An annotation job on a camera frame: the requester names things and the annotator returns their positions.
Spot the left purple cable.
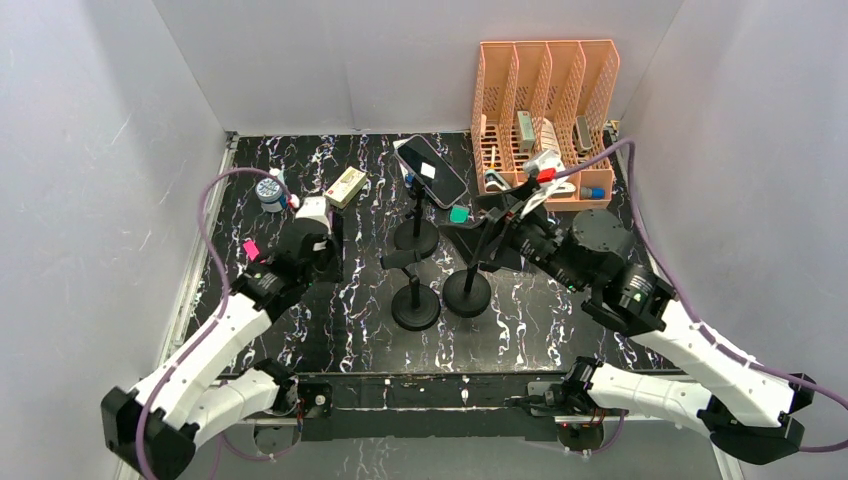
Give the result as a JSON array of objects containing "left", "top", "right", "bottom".
[{"left": 134, "top": 166, "right": 296, "bottom": 480}]

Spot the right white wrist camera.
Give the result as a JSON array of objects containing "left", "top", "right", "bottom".
[{"left": 520, "top": 149, "right": 566, "bottom": 218}]

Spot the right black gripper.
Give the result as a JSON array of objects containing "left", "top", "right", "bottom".
[{"left": 437, "top": 182, "right": 587, "bottom": 293}]

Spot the black phone stand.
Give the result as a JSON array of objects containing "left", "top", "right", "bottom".
[
  {"left": 393, "top": 179, "right": 439, "bottom": 258},
  {"left": 442, "top": 266, "right": 492, "bottom": 318},
  {"left": 380, "top": 250, "right": 441, "bottom": 332}
]

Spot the pink clip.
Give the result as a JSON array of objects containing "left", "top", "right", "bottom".
[{"left": 242, "top": 240, "right": 260, "bottom": 262}]

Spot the white ribbed item in organizer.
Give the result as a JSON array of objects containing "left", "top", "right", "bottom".
[{"left": 539, "top": 118, "right": 562, "bottom": 157}]

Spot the blue capped tube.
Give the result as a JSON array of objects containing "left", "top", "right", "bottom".
[{"left": 580, "top": 187, "right": 606, "bottom": 200}]

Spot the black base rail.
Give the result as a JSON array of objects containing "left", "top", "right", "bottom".
[{"left": 251, "top": 370, "right": 670, "bottom": 458}]

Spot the purple cable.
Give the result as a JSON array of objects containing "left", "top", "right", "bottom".
[
  {"left": 549, "top": 136, "right": 848, "bottom": 454},
  {"left": 134, "top": 166, "right": 296, "bottom": 480}
]

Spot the clear-case phone on stand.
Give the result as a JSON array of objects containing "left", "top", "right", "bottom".
[{"left": 394, "top": 135, "right": 468, "bottom": 210}]

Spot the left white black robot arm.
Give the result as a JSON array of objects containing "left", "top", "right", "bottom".
[{"left": 100, "top": 207, "right": 344, "bottom": 479}]

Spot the grey item in organizer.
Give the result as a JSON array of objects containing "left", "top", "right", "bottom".
[{"left": 572, "top": 115, "right": 593, "bottom": 156}]

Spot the blue white jar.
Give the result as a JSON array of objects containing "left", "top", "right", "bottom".
[{"left": 254, "top": 168, "right": 290, "bottom": 213}]

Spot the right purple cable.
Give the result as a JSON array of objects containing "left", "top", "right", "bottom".
[{"left": 549, "top": 136, "right": 848, "bottom": 454}]

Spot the grey stapler in organizer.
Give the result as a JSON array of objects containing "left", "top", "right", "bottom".
[{"left": 516, "top": 110, "right": 536, "bottom": 153}]

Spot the orange file organizer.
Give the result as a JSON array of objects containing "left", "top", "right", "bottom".
[{"left": 471, "top": 39, "right": 620, "bottom": 193}]

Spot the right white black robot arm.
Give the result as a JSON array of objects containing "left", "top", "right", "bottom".
[{"left": 440, "top": 189, "right": 813, "bottom": 465}]

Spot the cream box with red label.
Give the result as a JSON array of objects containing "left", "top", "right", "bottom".
[{"left": 323, "top": 167, "right": 367, "bottom": 209}]

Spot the teal white eraser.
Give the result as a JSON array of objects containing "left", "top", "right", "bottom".
[{"left": 449, "top": 205, "right": 470, "bottom": 224}]

